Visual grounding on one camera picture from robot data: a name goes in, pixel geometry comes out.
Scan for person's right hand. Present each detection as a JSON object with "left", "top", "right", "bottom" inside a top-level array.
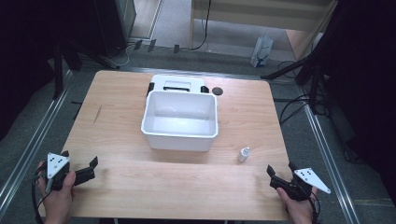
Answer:
[{"left": 276, "top": 186, "right": 318, "bottom": 224}]

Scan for small white dropper bottle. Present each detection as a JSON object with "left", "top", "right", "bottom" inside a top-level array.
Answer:
[{"left": 236, "top": 147, "right": 251, "bottom": 163}]

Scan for white box lid black latches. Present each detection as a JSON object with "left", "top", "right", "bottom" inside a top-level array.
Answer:
[{"left": 146, "top": 74, "right": 210, "bottom": 98}]

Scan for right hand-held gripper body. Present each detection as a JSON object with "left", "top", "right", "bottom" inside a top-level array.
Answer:
[{"left": 279, "top": 167, "right": 332, "bottom": 202}]

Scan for black floor cables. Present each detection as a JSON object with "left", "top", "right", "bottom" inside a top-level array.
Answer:
[{"left": 273, "top": 60, "right": 328, "bottom": 126}]

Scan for person's left hand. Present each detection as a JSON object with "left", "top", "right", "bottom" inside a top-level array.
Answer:
[{"left": 36, "top": 161, "right": 78, "bottom": 224}]

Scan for white floor cable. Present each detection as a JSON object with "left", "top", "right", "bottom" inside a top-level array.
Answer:
[{"left": 113, "top": 42, "right": 131, "bottom": 68}]

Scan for dark cabinet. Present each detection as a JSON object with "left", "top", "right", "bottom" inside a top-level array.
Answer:
[{"left": 92, "top": 0, "right": 138, "bottom": 58}]

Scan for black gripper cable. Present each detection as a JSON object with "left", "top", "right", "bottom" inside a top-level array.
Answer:
[
  {"left": 307, "top": 191, "right": 322, "bottom": 224},
  {"left": 30, "top": 164, "right": 54, "bottom": 224}
]

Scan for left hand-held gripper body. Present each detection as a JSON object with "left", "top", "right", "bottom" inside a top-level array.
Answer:
[{"left": 45, "top": 152, "right": 76, "bottom": 192}]

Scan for white and blue bag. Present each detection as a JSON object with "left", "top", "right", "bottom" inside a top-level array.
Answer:
[{"left": 249, "top": 28, "right": 275, "bottom": 69}]

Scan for black tripod stand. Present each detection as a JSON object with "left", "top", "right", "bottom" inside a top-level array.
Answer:
[{"left": 261, "top": 43, "right": 332, "bottom": 116}]

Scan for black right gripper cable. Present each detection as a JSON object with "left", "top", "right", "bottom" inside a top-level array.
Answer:
[{"left": 307, "top": 191, "right": 322, "bottom": 224}]

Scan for metal floor rail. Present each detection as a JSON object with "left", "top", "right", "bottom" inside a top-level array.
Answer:
[
  {"left": 298, "top": 86, "right": 362, "bottom": 224},
  {"left": 122, "top": 65, "right": 264, "bottom": 81},
  {"left": 0, "top": 70, "right": 74, "bottom": 216}
]

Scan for white plastic storage box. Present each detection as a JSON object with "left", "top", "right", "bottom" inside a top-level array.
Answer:
[{"left": 140, "top": 90, "right": 219, "bottom": 153}]

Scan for black hanging cable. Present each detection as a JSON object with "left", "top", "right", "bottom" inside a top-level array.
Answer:
[{"left": 189, "top": 0, "right": 213, "bottom": 51}]

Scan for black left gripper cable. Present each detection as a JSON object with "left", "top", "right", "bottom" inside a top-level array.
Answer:
[{"left": 30, "top": 164, "right": 54, "bottom": 224}]

